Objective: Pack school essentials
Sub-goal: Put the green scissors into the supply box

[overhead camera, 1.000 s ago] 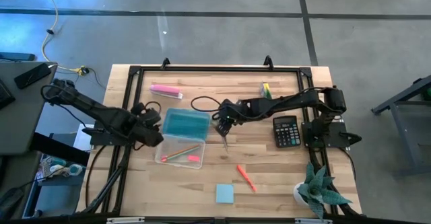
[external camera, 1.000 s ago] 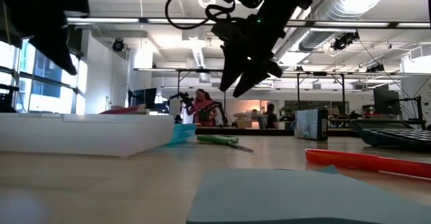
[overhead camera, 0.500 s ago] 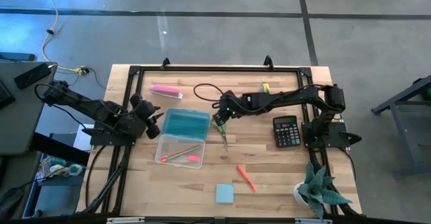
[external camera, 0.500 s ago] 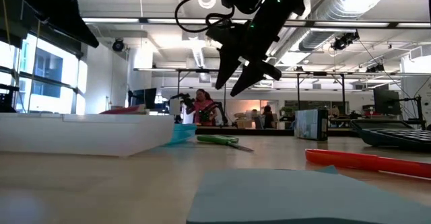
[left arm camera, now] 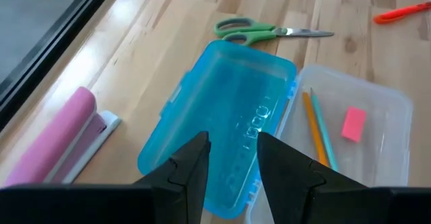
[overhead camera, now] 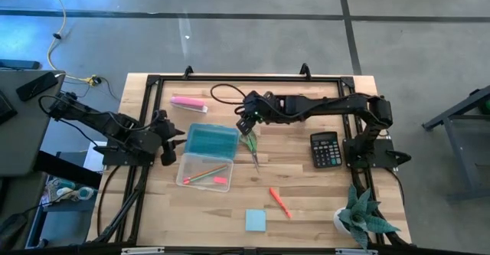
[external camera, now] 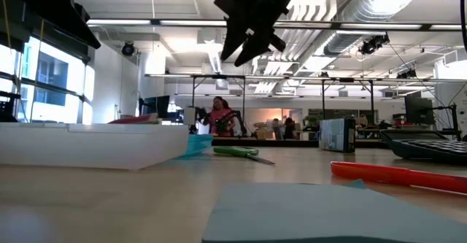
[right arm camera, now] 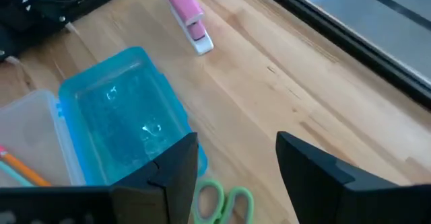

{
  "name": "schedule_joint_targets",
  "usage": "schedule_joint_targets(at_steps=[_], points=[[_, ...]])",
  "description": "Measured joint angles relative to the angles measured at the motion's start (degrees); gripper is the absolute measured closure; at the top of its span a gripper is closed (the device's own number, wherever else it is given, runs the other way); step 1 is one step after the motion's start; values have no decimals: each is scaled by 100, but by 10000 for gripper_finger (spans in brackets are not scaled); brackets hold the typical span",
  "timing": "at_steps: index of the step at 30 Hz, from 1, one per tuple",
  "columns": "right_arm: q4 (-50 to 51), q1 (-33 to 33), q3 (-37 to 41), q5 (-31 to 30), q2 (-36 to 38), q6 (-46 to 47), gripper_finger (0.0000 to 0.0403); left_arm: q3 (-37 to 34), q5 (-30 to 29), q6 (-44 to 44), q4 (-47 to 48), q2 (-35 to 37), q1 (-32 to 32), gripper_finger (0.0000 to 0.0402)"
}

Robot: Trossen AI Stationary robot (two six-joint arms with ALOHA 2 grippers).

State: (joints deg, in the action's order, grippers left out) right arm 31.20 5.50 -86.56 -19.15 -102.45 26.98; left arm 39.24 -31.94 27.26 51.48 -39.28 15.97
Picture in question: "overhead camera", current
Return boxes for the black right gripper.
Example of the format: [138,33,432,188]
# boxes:
[235,90,270,137]

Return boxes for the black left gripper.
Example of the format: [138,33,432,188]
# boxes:
[152,109,188,168]

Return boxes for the green handled scissors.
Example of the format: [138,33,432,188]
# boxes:
[239,129,262,175]

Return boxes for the clear pencil case teal lid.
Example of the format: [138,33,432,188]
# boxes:
[175,122,241,194]

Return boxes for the orange pencil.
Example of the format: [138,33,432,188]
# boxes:
[182,164,228,185]

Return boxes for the green pencil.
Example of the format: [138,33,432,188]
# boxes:
[187,166,229,184]

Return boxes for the orange pen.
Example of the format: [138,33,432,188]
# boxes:
[268,186,293,220]

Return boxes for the blue sticky note pad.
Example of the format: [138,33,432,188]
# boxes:
[244,208,268,233]

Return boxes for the black calculator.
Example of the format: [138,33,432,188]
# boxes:
[309,130,344,169]

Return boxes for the white paper sheet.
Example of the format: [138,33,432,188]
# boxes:
[83,140,109,172]

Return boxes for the pile of small bottles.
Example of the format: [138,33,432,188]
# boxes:
[43,177,97,207]

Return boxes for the potted green plant white pot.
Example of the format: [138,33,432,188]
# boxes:
[332,183,402,251]

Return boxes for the black phone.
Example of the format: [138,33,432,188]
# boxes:
[15,71,60,103]

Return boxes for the grey side table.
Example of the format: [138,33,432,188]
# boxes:
[0,69,67,178]

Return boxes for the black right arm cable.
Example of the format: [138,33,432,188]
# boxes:
[209,83,248,107]

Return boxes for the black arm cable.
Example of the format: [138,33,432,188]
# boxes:
[209,83,248,107]
[37,93,162,133]

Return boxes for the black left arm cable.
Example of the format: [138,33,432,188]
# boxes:
[37,93,162,133]

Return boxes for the white metal bracket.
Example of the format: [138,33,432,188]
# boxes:
[120,246,166,255]
[335,247,378,255]

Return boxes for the yellow floor cable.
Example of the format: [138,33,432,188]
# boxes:
[42,0,101,87]

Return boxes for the grey desk frame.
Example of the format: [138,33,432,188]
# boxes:
[421,83,490,201]

